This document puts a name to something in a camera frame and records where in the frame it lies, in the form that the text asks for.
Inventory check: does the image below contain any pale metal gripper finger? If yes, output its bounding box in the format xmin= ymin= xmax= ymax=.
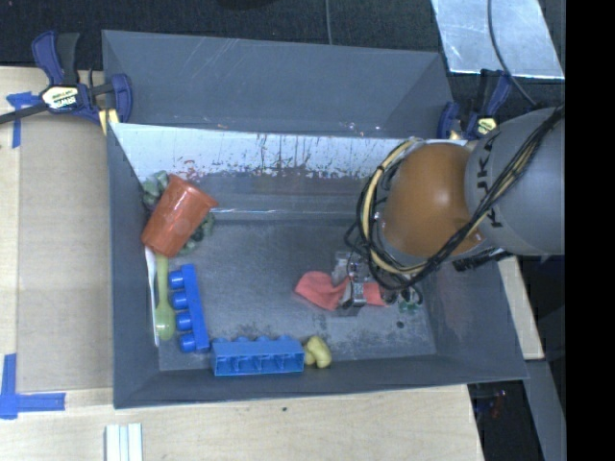
xmin=339 ymin=279 xmax=368 ymax=317
xmin=333 ymin=251 xmax=353 ymax=281

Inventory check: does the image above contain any red cloth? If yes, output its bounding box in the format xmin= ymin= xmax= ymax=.
xmin=294 ymin=270 xmax=386 ymax=312

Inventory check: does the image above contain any yellow toy duck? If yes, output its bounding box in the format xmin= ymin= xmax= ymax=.
xmin=303 ymin=335 xmax=333 ymax=370

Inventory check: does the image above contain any blue wide toy brick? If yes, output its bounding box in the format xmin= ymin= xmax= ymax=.
xmin=210 ymin=334 xmax=307 ymax=377

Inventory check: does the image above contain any blue narrow toy brick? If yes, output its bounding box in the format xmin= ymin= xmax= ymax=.
xmin=167 ymin=263 xmax=212 ymax=354

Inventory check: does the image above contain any orange plastic cup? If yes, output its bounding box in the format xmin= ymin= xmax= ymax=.
xmin=140 ymin=174 xmax=220 ymax=258

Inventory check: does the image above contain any light green plastic spoon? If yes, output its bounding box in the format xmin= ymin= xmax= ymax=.
xmin=154 ymin=255 xmax=177 ymax=342

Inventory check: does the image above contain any grey metal bin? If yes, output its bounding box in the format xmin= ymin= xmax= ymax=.
xmin=100 ymin=29 xmax=530 ymax=410

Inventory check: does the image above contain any white plastic utensil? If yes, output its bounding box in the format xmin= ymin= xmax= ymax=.
xmin=144 ymin=246 xmax=161 ymax=348

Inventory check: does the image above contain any green camouflage toy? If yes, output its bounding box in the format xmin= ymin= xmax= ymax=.
xmin=141 ymin=170 xmax=216 ymax=255

